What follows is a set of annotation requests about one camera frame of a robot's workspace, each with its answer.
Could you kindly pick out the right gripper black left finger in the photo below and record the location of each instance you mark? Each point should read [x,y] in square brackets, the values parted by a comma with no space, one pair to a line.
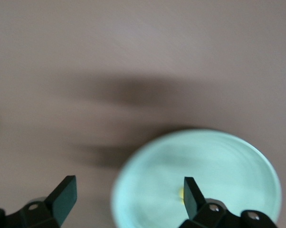
[62,199]

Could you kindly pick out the pale green plastic plate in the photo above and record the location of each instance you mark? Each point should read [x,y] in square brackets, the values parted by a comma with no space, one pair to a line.
[228,166]

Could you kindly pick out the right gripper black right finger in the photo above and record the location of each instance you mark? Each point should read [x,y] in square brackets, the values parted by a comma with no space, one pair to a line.
[195,202]

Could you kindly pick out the yellow foam letter s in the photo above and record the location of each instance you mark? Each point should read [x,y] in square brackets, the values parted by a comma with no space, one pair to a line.
[180,192]

